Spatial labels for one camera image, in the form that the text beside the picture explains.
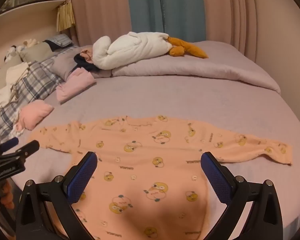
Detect pink curtain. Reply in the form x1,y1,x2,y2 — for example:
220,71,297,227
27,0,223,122
200,0,265,58
65,0,132,47

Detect yellow fringed cloth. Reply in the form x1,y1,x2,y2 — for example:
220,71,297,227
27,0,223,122
56,0,75,32

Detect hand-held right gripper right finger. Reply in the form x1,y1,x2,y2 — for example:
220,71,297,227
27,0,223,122
200,151,283,240

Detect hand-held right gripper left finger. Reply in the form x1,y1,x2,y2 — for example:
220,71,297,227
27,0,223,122
16,151,98,240

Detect plaid pillow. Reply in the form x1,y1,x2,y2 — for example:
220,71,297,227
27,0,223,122
0,61,65,137

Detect small plush toys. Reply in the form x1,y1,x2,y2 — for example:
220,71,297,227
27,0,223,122
4,39,39,63

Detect peach printed pajama top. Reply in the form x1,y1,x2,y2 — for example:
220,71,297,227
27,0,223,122
27,115,293,240

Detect person's left hand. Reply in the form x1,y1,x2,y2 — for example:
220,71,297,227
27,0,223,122
0,180,16,209

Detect folded peach pink cloth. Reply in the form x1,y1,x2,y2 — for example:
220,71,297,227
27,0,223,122
14,100,54,132

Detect striped pillow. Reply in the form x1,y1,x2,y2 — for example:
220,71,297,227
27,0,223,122
44,33,74,48

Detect lilac duvet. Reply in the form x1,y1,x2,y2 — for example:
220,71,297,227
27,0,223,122
91,40,282,94

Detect small pink garment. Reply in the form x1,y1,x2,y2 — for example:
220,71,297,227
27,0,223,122
80,49,94,63

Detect dark navy cloth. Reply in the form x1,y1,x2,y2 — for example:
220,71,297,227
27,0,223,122
74,53,100,72

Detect lilac bed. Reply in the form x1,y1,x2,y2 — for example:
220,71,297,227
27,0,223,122
10,40,300,240

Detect teal curtain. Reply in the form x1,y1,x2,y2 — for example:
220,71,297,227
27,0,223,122
126,0,207,43

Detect beige pillow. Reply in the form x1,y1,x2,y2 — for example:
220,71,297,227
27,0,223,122
19,41,55,63

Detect white cloth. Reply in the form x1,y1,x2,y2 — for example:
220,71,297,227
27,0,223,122
0,62,30,110

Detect grey pillow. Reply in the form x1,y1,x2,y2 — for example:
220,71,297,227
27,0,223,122
51,52,84,80

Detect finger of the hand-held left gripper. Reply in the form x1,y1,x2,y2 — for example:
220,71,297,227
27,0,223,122
4,140,40,160
0,137,19,155

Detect white goose plush toy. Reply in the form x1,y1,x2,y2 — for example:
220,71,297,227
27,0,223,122
92,32,209,70

